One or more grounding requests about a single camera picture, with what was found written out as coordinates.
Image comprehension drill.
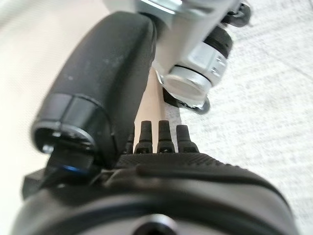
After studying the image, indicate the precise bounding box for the silver robot left leg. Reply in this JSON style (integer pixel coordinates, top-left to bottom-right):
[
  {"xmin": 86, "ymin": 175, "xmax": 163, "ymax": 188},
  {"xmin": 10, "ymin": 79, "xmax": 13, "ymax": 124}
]
[{"xmin": 102, "ymin": 0, "xmax": 252, "ymax": 116}]

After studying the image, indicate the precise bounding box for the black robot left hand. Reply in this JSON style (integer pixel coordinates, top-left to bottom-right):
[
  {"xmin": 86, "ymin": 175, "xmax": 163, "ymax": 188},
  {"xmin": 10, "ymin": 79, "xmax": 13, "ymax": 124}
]
[{"xmin": 9, "ymin": 11, "xmax": 300, "ymax": 235}]

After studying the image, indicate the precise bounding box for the grey textured rug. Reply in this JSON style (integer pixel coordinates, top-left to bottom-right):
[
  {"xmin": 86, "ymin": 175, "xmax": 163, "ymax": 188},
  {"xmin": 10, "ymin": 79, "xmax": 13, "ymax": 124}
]
[{"xmin": 166, "ymin": 0, "xmax": 313, "ymax": 235}]

